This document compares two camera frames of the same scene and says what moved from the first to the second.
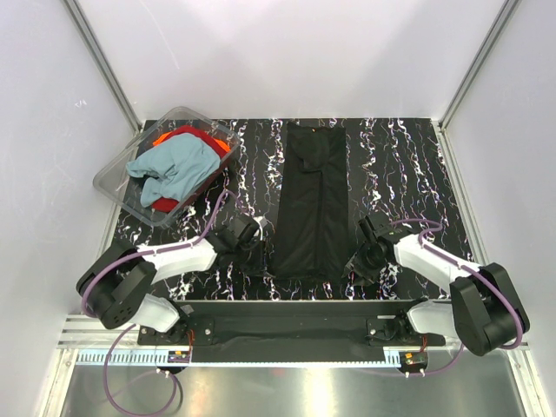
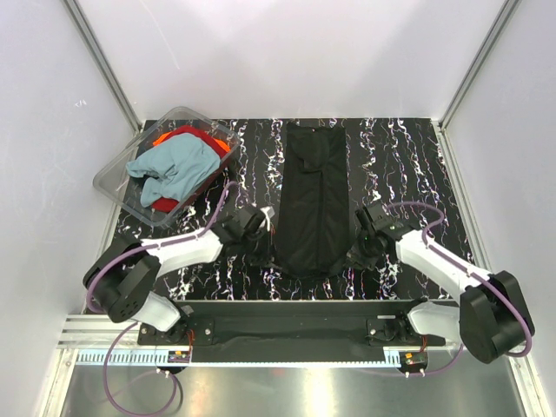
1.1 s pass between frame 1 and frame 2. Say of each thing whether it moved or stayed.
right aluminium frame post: stayed
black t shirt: stayed
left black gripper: moved
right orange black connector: stayed
